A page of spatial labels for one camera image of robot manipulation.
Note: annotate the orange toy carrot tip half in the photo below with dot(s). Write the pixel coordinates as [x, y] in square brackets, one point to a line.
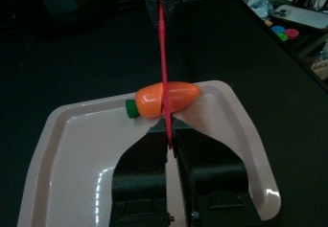
[184, 93]

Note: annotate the blue plastic disc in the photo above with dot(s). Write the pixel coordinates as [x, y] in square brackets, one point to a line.
[279, 29]

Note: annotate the pink plastic disc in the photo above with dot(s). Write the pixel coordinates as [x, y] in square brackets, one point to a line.
[292, 33]

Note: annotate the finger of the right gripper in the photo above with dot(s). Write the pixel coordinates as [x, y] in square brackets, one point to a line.
[170, 2]
[151, 9]

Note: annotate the pink plastic tray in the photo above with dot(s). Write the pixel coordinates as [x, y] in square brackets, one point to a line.
[76, 147]

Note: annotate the green plastic disc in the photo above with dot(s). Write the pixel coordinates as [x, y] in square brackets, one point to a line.
[283, 37]

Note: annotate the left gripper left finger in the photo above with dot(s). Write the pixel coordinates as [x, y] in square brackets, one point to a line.
[141, 179]

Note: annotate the orange toy carrot stem half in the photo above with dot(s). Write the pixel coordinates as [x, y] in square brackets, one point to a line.
[147, 102]

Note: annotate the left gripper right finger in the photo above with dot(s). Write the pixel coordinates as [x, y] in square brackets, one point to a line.
[213, 179]

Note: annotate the red spatula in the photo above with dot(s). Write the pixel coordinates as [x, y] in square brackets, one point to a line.
[162, 52]

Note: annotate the white smartphone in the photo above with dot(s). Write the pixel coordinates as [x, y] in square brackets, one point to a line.
[304, 17]

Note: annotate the crumpled clear plastic wrap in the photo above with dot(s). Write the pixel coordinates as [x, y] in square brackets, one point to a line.
[255, 2]

